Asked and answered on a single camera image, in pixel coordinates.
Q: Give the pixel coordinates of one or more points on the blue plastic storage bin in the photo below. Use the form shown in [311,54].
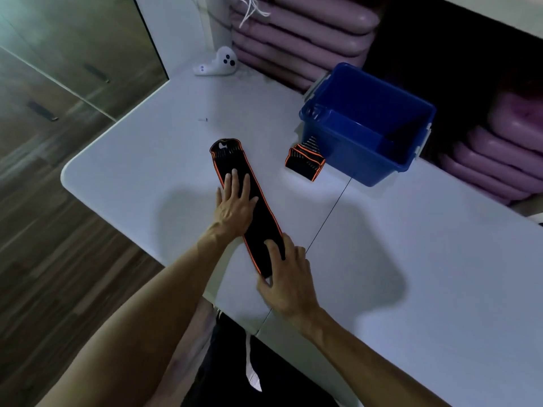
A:
[360,139]

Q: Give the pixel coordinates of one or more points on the person's right forearm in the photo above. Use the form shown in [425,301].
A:
[373,368]

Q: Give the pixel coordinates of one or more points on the person's left little finger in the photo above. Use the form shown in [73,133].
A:
[219,197]

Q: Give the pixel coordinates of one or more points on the person's left middle finger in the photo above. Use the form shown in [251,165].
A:
[235,180]

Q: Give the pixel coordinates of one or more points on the person's right middle finger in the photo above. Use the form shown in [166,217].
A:
[289,245]

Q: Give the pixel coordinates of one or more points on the stack of pink cushions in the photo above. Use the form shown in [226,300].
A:
[305,33]
[505,148]

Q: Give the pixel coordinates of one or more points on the person's left thumb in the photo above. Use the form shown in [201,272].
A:
[253,202]

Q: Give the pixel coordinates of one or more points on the person's left forearm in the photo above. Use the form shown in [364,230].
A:
[140,322]

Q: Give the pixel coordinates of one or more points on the person's black shorts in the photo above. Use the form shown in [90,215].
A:
[220,368]

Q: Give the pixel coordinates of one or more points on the person's right thumb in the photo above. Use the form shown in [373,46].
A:
[265,284]

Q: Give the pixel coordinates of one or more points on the person's right hand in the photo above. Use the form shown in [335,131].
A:
[292,283]

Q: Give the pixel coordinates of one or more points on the white handheld controller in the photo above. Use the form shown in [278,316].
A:
[216,63]

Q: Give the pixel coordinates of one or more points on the person's left hand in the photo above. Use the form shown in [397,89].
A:
[233,211]

